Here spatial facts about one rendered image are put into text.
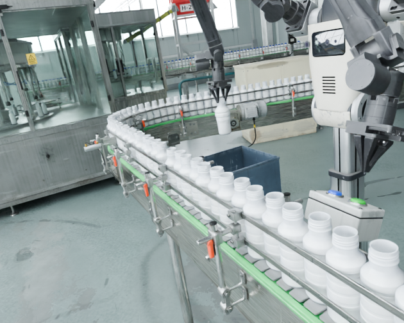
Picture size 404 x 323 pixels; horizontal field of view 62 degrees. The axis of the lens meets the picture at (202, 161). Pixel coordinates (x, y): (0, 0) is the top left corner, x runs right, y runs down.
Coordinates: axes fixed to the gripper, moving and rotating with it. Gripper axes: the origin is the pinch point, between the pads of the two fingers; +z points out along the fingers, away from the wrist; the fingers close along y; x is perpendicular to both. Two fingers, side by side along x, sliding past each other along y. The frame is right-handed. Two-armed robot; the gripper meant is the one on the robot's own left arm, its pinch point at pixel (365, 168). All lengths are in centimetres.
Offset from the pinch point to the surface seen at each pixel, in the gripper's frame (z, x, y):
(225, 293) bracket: 33.8, -19.6, -13.0
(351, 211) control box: 8.9, -3.6, 1.7
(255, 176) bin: 19, 32, -74
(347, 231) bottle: 9.1, -16.2, 10.7
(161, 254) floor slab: 110, 41, -183
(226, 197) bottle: 13.6, -18.1, -22.0
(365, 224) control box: 10.9, -1.3, 3.7
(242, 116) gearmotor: -8, 83, -167
